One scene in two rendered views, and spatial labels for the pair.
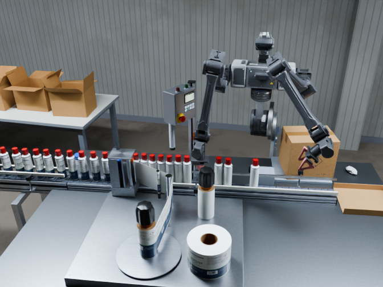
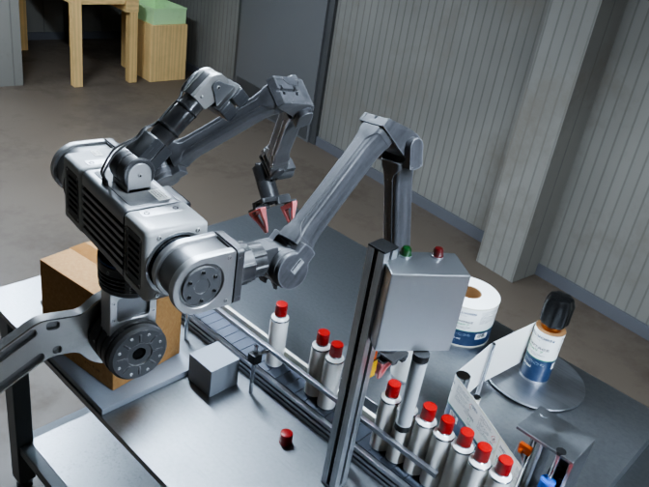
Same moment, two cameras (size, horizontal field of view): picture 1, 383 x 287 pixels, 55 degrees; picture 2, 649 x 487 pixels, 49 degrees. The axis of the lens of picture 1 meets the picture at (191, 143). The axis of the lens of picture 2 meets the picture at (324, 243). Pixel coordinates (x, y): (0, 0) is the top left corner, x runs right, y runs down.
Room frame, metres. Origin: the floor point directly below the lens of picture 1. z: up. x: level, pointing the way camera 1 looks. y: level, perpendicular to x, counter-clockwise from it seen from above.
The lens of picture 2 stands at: (3.17, 0.57, 2.15)
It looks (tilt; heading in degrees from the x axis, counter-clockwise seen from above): 28 degrees down; 213
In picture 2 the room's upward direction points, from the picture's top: 9 degrees clockwise
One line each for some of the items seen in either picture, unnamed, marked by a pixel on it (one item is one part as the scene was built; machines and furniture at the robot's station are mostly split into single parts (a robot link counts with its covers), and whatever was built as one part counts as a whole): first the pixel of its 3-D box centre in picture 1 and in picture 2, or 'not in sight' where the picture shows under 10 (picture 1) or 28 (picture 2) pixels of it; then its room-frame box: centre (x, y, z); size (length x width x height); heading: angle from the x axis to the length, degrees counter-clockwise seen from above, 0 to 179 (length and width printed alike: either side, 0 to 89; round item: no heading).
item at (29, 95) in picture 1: (37, 88); not in sight; (3.49, 1.51, 0.97); 0.53 x 0.45 x 0.37; 168
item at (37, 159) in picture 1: (39, 163); not in sight; (2.01, 0.97, 0.98); 0.05 x 0.05 x 0.20
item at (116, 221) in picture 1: (164, 237); (490, 395); (1.47, 0.14, 0.86); 0.80 x 0.67 x 0.05; 83
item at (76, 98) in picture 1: (71, 92); not in sight; (3.35, 1.14, 0.97); 0.51 x 0.42 x 0.37; 171
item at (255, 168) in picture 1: (254, 174); (277, 333); (1.85, -0.37, 0.98); 0.05 x 0.05 x 0.20
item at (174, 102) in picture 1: (179, 104); (414, 300); (1.99, 0.06, 1.38); 0.17 x 0.10 x 0.19; 138
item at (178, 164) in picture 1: (178, 170); (403, 427); (1.91, 0.08, 0.98); 0.05 x 0.05 x 0.20
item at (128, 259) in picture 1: (149, 253); (533, 376); (1.32, 0.21, 0.89); 0.31 x 0.31 x 0.01
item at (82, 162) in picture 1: (83, 165); not in sight; (1.98, 0.68, 0.98); 0.05 x 0.05 x 0.20
